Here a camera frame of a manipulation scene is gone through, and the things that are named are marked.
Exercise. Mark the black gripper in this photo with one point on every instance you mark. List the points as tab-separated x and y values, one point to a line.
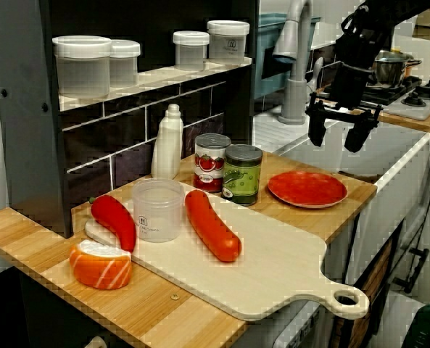
350	90

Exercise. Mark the red orange plate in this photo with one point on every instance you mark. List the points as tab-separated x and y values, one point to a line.
307	188

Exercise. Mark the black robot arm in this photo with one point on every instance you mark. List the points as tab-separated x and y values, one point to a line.
374	21

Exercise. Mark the white toy sink unit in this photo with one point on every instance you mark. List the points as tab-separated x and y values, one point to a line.
381	159

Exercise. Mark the grey toy faucet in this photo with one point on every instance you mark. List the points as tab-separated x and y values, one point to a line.
294	101

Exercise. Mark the black stove burner grate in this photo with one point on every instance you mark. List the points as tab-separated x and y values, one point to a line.
392	92

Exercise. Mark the stainless steel pot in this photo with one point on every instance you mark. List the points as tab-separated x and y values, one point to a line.
392	69

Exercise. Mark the green pea print can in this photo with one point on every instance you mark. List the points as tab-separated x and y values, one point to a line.
241	177

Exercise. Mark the blue plastic bin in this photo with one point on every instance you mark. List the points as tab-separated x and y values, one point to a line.
267	47

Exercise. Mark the tomato print can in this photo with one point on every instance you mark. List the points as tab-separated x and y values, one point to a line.
207	166

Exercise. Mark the tall clear jar white lid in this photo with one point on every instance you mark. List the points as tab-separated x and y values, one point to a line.
227	40

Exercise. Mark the light wooden cutting board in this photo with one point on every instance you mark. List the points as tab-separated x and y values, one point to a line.
272	261

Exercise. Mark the orange toy sausage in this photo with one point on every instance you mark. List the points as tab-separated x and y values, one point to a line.
214	228

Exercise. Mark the small clear jar white lid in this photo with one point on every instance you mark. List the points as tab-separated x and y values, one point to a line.
191	50

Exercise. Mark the white plastic bottle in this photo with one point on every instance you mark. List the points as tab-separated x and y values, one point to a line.
167	152

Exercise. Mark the light wooden shelf board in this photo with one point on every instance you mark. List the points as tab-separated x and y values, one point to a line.
153	80

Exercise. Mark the clear plastic cup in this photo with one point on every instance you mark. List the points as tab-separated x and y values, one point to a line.
158	217

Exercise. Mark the grey dishwasher control panel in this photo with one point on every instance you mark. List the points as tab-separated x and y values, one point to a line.
305	330

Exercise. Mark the dark tile backsplash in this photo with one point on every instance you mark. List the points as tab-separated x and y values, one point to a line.
127	123

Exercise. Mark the red toy chili pepper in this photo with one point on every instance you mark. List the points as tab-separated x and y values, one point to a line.
116	221

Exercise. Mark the large clear jar white lid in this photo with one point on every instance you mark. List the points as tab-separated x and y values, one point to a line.
82	69

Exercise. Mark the salmon sushi toy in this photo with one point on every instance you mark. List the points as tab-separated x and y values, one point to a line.
98	268

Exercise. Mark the dark grey shelf unit frame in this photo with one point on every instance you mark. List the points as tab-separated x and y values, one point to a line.
26	108

